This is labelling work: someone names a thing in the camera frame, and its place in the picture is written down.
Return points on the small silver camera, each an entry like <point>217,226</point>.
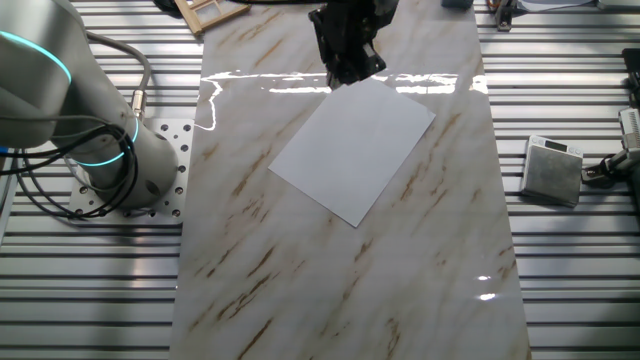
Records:
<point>631,127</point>

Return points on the wooden window frame model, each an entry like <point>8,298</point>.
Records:
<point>212,15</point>

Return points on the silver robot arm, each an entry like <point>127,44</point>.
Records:
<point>55,95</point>

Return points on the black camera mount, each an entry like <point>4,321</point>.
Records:
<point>505,15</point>

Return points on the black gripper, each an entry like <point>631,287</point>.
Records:
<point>347,27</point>

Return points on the small digital scale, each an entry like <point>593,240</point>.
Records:
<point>550,172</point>

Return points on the white paper sheet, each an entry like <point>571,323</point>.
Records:
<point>355,150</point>

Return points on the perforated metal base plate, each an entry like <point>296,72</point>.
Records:
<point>175,165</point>

